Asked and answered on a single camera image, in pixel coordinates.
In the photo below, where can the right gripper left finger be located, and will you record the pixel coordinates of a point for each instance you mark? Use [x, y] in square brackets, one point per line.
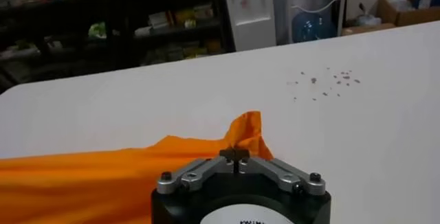
[199, 172]

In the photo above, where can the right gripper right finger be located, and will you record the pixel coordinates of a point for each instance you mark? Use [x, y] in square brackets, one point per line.
[282, 175]

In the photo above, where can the orange t-shirt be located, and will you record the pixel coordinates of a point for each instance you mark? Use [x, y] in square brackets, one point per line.
[86, 184]

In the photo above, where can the blue water jug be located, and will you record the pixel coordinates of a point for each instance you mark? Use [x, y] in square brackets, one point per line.
[313, 27]

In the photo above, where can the white water dispenser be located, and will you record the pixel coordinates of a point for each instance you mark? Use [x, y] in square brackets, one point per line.
[251, 12]

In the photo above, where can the closed brown cardboard box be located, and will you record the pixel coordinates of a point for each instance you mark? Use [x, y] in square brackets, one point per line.
[368, 29]

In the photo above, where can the green toy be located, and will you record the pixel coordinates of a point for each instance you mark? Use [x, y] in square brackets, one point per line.
[97, 30]

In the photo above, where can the black shelving unit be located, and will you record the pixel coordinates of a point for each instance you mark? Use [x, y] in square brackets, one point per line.
[120, 12]

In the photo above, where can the clear plastic bag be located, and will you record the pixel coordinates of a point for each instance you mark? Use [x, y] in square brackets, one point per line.
[368, 19]

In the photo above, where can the white metal jug rack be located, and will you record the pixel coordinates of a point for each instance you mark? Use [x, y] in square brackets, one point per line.
[340, 5]

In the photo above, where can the open box with white contents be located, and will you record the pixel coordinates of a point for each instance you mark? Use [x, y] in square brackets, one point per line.
[412, 16]

